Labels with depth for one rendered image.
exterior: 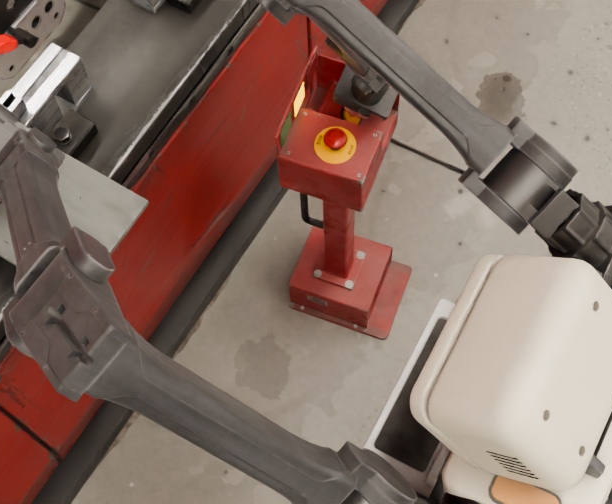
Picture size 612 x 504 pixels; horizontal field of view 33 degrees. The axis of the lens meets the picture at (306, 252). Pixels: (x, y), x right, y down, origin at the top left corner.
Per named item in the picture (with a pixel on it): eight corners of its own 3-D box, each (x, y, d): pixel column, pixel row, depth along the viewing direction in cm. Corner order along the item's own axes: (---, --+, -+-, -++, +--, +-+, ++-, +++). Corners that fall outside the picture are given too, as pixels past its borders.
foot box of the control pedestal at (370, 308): (386, 341, 244) (388, 325, 233) (288, 307, 249) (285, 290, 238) (412, 268, 252) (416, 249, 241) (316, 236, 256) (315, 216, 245)
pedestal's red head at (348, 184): (362, 213, 185) (364, 166, 168) (279, 186, 188) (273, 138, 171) (397, 122, 192) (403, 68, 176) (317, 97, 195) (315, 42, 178)
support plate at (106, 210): (75, 302, 144) (74, 300, 144) (-68, 215, 151) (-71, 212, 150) (149, 203, 150) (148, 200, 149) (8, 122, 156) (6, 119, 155)
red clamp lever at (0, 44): (-10, 48, 131) (38, 35, 140) (-35, 35, 132) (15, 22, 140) (-13, 61, 132) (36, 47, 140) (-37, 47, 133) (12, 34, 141)
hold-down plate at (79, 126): (-16, 277, 159) (-22, 270, 156) (-43, 260, 160) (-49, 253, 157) (99, 131, 168) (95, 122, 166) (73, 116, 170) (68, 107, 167)
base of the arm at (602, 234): (608, 292, 120) (645, 209, 124) (564, 252, 116) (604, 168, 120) (555, 293, 127) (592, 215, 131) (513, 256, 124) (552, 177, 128)
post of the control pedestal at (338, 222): (346, 279, 238) (348, 170, 188) (324, 271, 239) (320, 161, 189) (354, 258, 240) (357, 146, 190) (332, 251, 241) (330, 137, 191)
